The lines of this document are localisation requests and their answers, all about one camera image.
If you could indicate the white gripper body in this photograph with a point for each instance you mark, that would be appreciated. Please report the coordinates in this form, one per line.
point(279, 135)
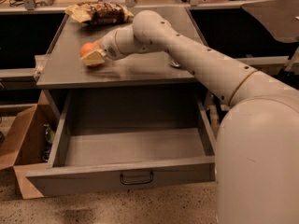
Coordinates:
point(107, 45)

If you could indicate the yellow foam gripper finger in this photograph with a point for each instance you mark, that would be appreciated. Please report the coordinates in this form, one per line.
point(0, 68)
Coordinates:
point(93, 58)

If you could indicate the orange fruit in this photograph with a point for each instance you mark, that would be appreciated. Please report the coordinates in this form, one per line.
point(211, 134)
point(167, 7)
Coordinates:
point(86, 48)

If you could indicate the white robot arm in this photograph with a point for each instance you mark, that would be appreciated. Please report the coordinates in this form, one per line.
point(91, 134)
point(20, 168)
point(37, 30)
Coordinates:
point(257, 149)

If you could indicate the open grey top drawer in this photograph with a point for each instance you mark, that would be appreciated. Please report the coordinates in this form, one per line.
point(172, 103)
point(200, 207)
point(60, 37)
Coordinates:
point(88, 155)

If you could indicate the brown chip bag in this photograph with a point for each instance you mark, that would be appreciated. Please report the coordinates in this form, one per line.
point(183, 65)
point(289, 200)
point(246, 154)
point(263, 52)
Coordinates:
point(99, 13)

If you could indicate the grey metal cabinet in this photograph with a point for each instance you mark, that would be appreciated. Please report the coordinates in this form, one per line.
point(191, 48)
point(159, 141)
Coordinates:
point(141, 83)

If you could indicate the silver soda can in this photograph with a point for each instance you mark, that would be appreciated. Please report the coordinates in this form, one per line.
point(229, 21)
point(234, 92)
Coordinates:
point(174, 63)

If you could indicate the green bottle in box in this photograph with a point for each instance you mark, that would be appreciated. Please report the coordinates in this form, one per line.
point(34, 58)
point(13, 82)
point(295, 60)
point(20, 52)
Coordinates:
point(49, 134)

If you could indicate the brown cardboard box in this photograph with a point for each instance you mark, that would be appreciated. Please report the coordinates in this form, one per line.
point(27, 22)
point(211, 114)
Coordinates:
point(25, 143)

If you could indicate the black drawer handle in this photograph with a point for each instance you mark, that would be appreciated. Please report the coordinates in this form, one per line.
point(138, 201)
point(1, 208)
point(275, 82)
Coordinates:
point(132, 179)

